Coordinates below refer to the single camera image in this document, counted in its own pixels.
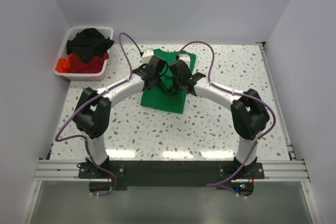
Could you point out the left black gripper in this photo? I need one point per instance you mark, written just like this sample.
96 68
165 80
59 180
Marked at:
142 67

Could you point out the green t shirt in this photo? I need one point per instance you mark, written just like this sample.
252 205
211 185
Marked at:
163 96

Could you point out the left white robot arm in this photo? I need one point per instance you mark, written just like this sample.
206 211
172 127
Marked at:
93 109

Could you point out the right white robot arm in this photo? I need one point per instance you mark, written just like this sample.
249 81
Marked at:
249 114

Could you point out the red t shirt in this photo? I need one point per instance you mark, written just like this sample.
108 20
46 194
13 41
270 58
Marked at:
73 64

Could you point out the black t shirt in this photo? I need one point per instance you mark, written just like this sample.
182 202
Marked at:
88 43

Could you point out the orange t shirt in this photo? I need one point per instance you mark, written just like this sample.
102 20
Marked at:
63 65

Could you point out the white laundry basket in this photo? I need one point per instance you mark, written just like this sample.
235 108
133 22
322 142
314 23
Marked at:
106 31

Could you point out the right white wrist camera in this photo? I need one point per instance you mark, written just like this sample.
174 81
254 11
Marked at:
186 58

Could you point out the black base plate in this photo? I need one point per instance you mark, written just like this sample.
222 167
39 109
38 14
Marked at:
119 175

